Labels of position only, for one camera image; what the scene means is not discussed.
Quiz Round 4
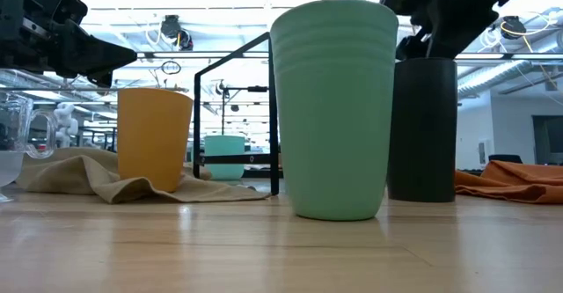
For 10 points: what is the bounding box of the wooden shelf with black frame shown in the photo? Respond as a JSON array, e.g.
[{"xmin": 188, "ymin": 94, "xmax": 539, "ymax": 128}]
[{"xmin": 192, "ymin": 31, "xmax": 282, "ymax": 196}]

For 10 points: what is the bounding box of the black ceiling cable reel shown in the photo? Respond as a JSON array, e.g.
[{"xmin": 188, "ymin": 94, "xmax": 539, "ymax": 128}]
[
  {"xmin": 500, "ymin": 15, "xmax": 528, "ymax": 40},
  {"xmin": 159, "ymin": 14, "xmax": 194, "ymax": 51}
]

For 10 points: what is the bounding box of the turquoise mug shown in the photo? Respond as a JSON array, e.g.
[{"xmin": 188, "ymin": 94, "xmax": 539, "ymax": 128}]
[{"xmin": 203, "ymin": 135, "xmax": 246, "ymax": 181}]

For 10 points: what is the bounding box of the black office chair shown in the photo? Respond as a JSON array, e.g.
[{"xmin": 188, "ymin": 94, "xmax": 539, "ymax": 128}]
[{"xmin": 487, "ymin": 153, "xmax": 523, "ymax": 165}]

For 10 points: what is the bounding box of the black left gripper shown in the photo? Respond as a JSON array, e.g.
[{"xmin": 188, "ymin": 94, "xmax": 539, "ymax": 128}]
[{"xmin": 0, "ymin": 0, "xmax": 138, "ymax": 87}]

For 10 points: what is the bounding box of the beige cloth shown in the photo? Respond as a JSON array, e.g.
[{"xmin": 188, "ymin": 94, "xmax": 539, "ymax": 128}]
[{"xmin": 15, "ymin": 146, "xmax": 270, "ymax": 205}]

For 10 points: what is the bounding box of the hanging black cable ring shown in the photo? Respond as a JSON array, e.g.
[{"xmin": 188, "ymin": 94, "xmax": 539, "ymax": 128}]
[{"xmin": 160, "ymin": 60, "xmax": 182, "ymax": 76}]

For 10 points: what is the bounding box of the orange plastic cup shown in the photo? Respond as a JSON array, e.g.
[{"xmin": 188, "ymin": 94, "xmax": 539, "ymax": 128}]
[{"xmin": 116, "ymin": 87, "xmax": 194, "ymax": 194}]

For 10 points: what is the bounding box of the tall black cup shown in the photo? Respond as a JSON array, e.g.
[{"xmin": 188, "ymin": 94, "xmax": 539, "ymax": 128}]
[{"xmin": 386, "ymin": 57, "xmax": 459, "ymax": 203}]

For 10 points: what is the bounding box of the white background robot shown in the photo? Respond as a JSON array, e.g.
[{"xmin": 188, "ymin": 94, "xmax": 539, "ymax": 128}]
[{"xmin": 52, "ymin": 102, "xmax": 79, "ymax": 149}]

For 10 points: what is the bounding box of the orange cloth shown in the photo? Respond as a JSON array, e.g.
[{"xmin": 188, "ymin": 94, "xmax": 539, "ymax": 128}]
[{"xmin": 454, "ymin": 159, "xmax": 563, "ymax": 205}]

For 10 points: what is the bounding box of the black background stand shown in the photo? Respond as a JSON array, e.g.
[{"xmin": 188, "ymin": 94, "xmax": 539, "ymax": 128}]
[{"xmin": 214, "ymin": 79, "xmax": 270, "ymax": 136}]

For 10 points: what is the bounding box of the clear glass mug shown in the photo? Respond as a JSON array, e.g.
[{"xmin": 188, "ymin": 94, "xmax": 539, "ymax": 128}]
[{"xmin": 0, "ymin": 92, "xmax": 58, "ymax": 203}]

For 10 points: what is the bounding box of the green ribbed plastic cup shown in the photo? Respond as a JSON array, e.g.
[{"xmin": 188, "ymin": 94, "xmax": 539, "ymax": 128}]
[{"xmin": 269, "ymin": 0, "xmax": 400, "ymax": 222}]

